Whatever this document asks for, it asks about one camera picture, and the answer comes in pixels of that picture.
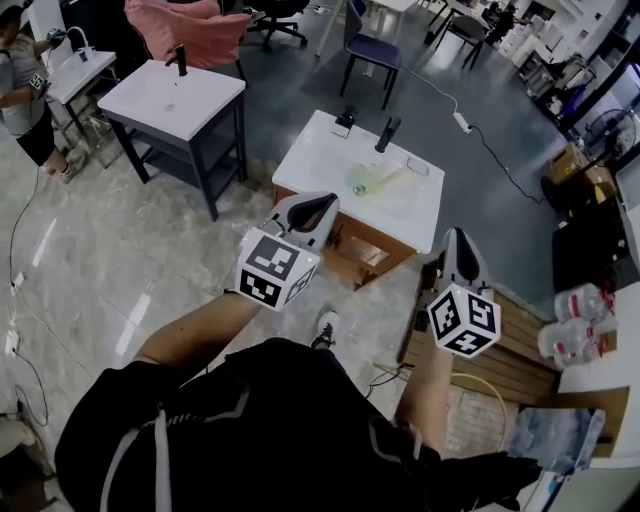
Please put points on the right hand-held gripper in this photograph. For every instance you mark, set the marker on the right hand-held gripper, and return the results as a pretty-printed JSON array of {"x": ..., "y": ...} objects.
[{"x": 462, "y": 320}]

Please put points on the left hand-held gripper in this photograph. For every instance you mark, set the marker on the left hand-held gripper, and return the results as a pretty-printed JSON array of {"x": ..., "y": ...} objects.
[{"x": 280, "y": 267}]

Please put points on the clear green cup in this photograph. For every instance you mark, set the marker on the clear green cup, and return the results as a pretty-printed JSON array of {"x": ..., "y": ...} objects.
[{"x": 364, "y": 176}]

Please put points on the pale toothbrush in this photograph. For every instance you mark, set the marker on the pale toothbrush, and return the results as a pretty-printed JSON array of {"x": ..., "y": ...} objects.
[{"x": 391, "y": 177}]

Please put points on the person's right forearm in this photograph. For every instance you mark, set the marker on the person's right forearm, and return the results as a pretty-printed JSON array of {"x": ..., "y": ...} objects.
[{"x": 425, "y": 395}]

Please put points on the person's left forearm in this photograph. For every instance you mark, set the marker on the person's left forearm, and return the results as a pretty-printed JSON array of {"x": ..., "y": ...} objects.
[{"x": 200, "y": 330}]

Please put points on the person's black white shoe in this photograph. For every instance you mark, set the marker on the person's black white shoe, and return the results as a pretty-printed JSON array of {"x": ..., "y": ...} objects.
[{"x": 326, "y": 330}]

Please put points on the white sink wooden cabinet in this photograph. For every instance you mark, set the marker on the white sink wooden cabinet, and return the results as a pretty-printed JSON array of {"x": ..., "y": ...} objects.
[{"x": 320, "y": 165}]

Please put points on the pack of water bottles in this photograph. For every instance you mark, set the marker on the pack of water bottles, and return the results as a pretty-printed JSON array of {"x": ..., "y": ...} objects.
[{"x": 580, "y": 325}]

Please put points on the clear soap dish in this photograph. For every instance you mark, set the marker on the clear soap dish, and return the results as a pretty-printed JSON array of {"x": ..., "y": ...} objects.
[{"x": 417, "y": 166}]

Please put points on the small black holder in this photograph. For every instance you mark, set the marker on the small black holder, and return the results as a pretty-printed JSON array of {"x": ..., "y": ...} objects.
[{"x": 346, "y": 120}]

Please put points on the person's black clothing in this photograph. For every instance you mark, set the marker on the person's black clothing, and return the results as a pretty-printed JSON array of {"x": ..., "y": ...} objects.
[{"x": 260, "y": 430}]

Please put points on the black faucet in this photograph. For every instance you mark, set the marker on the black faucet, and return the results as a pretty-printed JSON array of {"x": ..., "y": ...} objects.
[
  {"x": 387, "y": 135},
  {"x": 181, "y": 60}
]

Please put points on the cardboard box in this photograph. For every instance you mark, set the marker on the cardboard box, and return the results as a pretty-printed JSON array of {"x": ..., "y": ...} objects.
[{"x": 575, "y": 167}]

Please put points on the white power strip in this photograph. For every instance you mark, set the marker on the white power strip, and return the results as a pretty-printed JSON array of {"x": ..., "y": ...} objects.
[{"x": 462, "y": 122}]

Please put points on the blue chair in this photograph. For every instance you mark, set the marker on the blue chair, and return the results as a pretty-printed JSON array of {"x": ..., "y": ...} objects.
[{"x": 372, "y": 47}]

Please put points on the black standing fan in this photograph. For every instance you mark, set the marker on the black standing fan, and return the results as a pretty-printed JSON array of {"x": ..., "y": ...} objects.
[{"x": 610, "y": 132}]

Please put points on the black office chair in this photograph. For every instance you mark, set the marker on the black office chair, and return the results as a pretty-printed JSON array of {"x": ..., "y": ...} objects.
[{"x": 280, "y": 20}]

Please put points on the white floor socket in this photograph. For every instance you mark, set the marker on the white floor socket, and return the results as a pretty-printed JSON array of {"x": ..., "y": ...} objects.
[
  {"x": 12, "y": 342},
  {"x": 17, "y": 282}
]

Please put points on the small white sink stand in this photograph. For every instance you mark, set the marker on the small white sink stand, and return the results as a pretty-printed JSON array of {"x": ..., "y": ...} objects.
[{"x": 80, "y": 75}]

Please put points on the white curved faucet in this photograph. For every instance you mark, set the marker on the white curved faucet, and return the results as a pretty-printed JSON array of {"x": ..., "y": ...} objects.
[{"x": 80, "y": 37}]

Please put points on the white sink dark frame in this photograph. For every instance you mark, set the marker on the white sink dark frame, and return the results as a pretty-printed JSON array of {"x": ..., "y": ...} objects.
[{"x": 170, "y": 100}]

